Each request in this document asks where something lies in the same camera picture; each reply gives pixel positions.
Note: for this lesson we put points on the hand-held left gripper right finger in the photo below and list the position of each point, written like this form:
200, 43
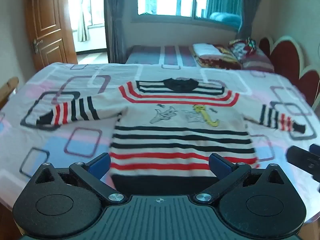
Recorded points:
220, 165

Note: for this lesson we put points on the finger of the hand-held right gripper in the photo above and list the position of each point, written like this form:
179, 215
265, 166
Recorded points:
315, 148
303, 161

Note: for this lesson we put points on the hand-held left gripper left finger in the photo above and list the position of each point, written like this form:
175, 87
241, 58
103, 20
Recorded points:
100, 165

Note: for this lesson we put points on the striped cartoon sweater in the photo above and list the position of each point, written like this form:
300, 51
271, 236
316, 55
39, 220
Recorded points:
175, 135

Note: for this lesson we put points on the patterned bed sheet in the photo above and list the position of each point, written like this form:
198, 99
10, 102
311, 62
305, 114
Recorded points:
75, 120

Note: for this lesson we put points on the red white headboard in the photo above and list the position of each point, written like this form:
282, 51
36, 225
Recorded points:
287, 57

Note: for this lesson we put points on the folded red yellow blanket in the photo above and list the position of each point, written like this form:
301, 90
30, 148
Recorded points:
225, 60

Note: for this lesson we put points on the red patterned pillow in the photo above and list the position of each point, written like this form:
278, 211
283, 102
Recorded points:
252, 55

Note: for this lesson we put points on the folded white blanket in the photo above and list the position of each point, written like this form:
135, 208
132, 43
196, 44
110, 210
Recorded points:
205, 49

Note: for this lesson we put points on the wooden chair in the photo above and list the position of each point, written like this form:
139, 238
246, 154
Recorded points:
7, 87

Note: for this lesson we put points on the bed with striped sheet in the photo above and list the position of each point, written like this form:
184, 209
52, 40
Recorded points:
155, 55

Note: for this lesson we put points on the grey curtain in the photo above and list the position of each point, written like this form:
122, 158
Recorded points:
248, 12
115, 20

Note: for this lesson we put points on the teal fluffy cushion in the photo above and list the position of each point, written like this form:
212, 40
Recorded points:
226, 18

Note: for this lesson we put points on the brown wooden door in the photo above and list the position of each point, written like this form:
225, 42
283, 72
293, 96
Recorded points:
47, 25

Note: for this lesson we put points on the white sheer curtain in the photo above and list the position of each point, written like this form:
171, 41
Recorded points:
83, 10

